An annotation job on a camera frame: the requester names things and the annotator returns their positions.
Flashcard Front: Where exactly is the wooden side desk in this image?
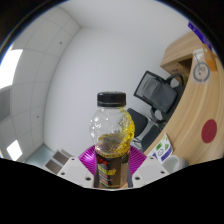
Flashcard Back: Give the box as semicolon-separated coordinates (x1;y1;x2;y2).
159;31;208;79

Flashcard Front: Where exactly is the flat round red coaster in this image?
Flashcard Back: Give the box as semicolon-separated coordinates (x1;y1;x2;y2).
200;119;218;144

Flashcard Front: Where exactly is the grey mesh office chair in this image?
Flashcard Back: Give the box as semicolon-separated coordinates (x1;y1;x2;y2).
133;70;186;124

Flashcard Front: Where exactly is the white printed leaflet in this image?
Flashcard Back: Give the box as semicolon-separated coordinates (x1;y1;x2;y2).
148;133;174;164

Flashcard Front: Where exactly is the clear drink bottle black cap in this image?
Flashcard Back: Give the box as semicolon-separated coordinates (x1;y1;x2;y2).
88;91;136;190

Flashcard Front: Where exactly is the orange box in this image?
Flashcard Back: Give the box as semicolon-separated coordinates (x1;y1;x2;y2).
203;44;218;72

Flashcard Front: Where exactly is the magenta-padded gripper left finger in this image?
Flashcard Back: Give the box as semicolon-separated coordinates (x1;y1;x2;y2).
57;145;98;188

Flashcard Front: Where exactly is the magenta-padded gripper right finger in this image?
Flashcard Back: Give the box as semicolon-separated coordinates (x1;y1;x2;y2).
128;145;168;188

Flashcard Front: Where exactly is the ceiling light panel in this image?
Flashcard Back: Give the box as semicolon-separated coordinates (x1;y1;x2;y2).
0;49;24;90
6;139;24;162

